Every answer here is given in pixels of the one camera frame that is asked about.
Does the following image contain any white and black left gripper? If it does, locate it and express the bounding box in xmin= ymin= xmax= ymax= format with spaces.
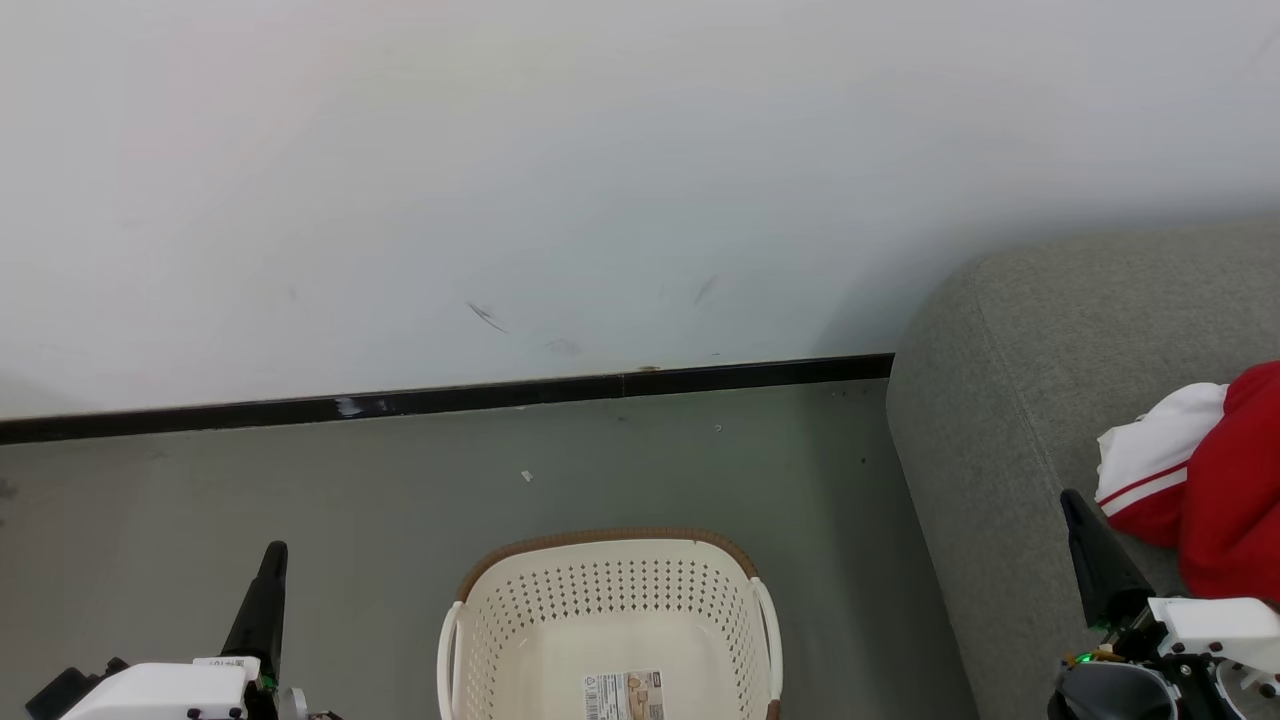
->
xmin=60 ymin=540 xmax=341 ymax=720

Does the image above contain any black baseboard strip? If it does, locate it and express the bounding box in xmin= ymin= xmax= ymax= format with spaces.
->
xmin=0 ymin=352 xmax=896 ymax=446

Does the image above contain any white printed label sticker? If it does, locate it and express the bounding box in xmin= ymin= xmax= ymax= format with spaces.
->
xmin=583 ymin=670 xmax=666 ymax=720

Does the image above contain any cream perforated laundry basket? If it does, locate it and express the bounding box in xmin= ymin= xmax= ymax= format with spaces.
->
xmin=437 ymin=528 xmax=784 ymax=720

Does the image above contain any grey fabric sofa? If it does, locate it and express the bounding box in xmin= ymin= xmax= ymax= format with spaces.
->
xmin=885 ymin=222 xmax=1280 ymax=720

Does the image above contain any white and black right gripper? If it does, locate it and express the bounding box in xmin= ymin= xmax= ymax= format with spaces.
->
xmin=1048 ymin=489 xmax=1280 ymax=720

